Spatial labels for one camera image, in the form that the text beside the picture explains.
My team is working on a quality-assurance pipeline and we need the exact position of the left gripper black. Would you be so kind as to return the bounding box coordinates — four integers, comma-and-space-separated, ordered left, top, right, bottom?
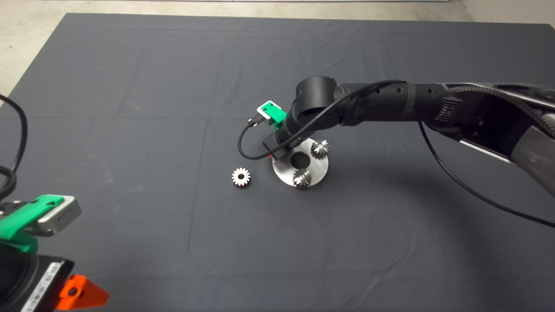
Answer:
17, 256, 110, 312

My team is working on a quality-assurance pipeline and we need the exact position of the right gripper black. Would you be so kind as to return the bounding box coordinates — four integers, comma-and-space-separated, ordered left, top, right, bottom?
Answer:
263, 130, 309, 161

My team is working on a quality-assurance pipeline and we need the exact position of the white spur gear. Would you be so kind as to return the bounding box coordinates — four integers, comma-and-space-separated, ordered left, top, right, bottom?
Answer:
232, 168, 251, 188

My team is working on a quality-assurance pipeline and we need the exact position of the small steel gear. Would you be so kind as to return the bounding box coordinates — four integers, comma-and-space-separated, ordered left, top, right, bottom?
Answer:
293, 169, 313, 189
311, 139, 330, 159

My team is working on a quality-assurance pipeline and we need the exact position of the round metal plate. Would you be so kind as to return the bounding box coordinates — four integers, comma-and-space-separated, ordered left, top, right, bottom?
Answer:
272, 138, 330, 188

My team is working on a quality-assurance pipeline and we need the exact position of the dark grey table cloth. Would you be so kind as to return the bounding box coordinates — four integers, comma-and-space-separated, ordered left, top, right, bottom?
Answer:
0, 13, 555, 312

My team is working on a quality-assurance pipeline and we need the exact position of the right thin black camera cable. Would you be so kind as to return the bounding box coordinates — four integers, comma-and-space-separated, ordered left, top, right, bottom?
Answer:
238, 79, 555, 228

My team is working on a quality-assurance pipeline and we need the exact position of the thin black camera cable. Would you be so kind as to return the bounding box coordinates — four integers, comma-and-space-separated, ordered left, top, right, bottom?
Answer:
0, 93, 28, 204
238, 79, 555, 228

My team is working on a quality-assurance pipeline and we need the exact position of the right green camera mount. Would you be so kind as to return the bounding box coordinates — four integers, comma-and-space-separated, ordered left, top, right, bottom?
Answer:
260, 103, 287, 127

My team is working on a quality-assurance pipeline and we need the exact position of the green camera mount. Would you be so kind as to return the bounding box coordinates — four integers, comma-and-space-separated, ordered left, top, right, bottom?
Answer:
0, 195, 65, 254
260, 103, 287, 127

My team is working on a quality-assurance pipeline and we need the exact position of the right grey camera box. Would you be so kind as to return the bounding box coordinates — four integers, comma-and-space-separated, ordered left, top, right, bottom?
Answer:
256, 101, 278, 120

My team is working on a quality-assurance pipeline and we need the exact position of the grey camera box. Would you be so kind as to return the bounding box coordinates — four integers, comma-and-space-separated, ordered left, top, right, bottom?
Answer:
256, 101, 278, 120
37, 196, 82, 237

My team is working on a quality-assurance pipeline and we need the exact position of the left grey camera box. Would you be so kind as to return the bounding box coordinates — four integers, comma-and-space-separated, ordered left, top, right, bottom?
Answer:
37, 196, 82, 237

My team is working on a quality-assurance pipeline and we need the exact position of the left green camera mount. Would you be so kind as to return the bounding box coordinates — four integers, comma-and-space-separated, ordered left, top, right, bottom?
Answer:
0, 195, 65, 254

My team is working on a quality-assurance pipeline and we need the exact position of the left thick braided cable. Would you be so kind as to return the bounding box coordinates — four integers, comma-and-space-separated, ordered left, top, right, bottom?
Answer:
0, 167, 17, 201

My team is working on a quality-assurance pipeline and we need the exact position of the thick braided cable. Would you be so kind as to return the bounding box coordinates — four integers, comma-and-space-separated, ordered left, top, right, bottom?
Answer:
434, 84, 555, 139
0, 167, 17, 201

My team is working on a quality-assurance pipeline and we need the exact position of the left thin black camera cable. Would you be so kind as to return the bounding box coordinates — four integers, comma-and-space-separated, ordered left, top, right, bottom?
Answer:
0, 93, 28, 204

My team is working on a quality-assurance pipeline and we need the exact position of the right thick braided cable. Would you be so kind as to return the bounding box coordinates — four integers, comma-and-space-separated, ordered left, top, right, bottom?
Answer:
434, 84, 555, 139

